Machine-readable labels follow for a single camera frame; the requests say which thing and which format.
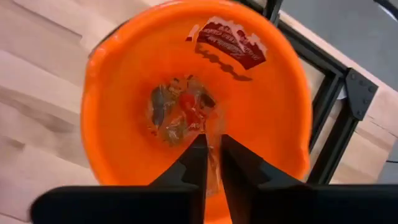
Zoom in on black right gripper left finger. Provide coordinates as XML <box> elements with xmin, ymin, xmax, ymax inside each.
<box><xmin>30</xmin><ymin>134</ymin><xmax>208</xmax><ymax>224</ymax></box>

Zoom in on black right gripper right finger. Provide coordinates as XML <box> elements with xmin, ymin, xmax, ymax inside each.
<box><xmin>220</xmin><ymin>134</ymin><xmax>398</xmax><ymax>224</ymax></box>

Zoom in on small red candy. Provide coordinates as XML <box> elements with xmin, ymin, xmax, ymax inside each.
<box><xmin>177</xmin><ymin>91</ymin><xmax>208</xmax><ymax>133</ymax></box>

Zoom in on orange halloween bucket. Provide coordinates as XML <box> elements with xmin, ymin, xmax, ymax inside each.
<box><xmin>80</xmin><ymin>0</ymin><xmax>313</xmax><ymax>224</ymax></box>

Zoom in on red snack packet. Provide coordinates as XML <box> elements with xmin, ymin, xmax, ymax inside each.
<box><xmin>185</xmin><ymin>16</ymin><xmax>268</xmax><ymax>71</ymax></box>

